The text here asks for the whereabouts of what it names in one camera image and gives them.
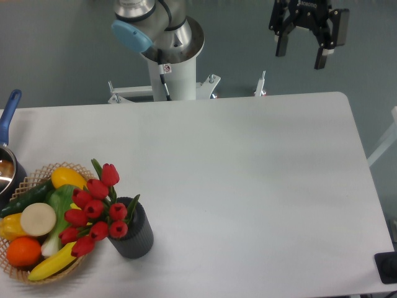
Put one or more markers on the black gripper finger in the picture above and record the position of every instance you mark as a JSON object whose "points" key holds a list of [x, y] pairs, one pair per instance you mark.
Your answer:
{"points": [[326, 45], [282, 40]]}

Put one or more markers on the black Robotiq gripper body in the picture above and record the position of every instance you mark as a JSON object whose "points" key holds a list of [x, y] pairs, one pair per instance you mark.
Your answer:
{"points": [[327, 24]]}

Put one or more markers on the red tulip bouquet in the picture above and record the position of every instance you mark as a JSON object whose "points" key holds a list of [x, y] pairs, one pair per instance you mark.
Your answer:
{"points": [[99, 213]]}

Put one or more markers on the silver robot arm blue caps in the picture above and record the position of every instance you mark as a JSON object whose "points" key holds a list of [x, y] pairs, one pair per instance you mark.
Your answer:
{"points": [[163, 32]]}

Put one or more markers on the dark grey ribbed vase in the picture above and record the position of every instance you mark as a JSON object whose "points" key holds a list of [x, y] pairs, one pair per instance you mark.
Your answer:
{"points": [[139, 238]]}

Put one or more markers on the black device at table edge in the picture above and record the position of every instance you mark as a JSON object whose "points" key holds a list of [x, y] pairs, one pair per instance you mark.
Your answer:
{"points": [[386, 266]]}

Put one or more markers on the yellow lemon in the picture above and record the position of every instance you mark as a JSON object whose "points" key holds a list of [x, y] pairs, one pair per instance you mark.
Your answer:
{"points": [[67, 176]]}

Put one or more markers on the green bok choy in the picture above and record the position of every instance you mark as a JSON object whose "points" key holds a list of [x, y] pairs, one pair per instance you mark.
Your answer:
{"points": [[60, 200]]}

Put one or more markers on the woven wicker basket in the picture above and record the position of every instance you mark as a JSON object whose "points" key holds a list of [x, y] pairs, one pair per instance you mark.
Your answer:
{"points": [[21, 273]]}

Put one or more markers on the green cucumber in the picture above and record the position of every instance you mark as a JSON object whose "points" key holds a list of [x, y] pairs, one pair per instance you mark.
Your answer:
{"points": [[37, 194]]}

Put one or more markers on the beige round radish slice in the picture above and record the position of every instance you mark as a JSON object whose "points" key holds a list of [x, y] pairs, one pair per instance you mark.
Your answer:
{"points": [[38, 219]]}

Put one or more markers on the yellow banana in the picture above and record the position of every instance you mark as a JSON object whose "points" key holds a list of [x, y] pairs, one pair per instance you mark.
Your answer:
{"points": [[54, 264]]}

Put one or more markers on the yellow bell pepper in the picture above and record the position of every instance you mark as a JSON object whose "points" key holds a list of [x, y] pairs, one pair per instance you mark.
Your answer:
{"points": [[11, 227]]}

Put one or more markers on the orange fruit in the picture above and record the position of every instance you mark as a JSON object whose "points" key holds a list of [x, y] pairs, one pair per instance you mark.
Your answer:
{"points": [[23, 251]]}

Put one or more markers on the white frame at right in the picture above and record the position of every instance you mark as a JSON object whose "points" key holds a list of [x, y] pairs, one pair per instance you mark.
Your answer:
{"points": [[385, 141]]}

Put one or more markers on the blue handled saucepan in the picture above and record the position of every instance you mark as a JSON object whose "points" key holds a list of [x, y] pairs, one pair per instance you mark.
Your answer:
{"points": [[12, 172]]}

